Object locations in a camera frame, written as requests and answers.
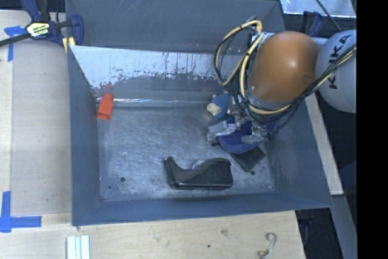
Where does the orange plastic block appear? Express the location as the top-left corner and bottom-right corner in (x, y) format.
(96, 93), (115, 121)

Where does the blue plush toy animal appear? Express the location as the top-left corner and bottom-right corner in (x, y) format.
(206, 92), (259, 155)

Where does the dark flat block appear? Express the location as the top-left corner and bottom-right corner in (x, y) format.
(231, 144), (268, 173)

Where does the black tape dispenser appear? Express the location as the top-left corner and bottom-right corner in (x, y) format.
(163, 156), (235, 191)

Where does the grey metal bin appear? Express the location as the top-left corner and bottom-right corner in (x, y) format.
(64, 0), (335, 227)

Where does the pale wood flat board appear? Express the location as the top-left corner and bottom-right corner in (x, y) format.
(10, 38), (73, 217)

